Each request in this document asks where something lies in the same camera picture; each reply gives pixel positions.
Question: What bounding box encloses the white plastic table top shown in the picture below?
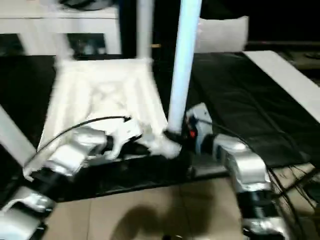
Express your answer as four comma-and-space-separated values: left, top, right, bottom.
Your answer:
22, 57, 183, 181

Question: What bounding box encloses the black mat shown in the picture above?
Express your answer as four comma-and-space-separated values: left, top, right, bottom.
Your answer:
0, 51, 320, 204

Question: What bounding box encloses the grey pillow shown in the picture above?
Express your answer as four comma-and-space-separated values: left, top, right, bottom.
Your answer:
194, 16, 251, 54

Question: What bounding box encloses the black cabinet with gold label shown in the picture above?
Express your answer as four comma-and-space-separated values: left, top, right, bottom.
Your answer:
119, 0, 202, 62

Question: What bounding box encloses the white flat board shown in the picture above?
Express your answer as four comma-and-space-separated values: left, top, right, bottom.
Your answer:
243, 49, 320, 116

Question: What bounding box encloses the white sideboard with glass doors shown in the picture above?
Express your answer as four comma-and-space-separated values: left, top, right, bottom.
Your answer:
0, 0, 124, 56

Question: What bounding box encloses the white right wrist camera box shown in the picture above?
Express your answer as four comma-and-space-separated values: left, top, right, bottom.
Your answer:
187, 102, 214, 154

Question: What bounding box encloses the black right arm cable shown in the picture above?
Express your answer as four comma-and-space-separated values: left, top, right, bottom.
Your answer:
197, 119, 302, 240

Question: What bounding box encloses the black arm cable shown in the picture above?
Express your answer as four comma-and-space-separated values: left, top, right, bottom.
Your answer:
23, 115, 133, 174
197, 119, 302, 240

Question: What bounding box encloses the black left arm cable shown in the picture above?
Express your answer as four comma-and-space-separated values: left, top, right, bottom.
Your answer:
23, 115, 133, 174

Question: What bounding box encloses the grey bag with black strap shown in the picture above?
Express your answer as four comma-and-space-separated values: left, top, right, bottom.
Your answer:
62, 0, 111, 11

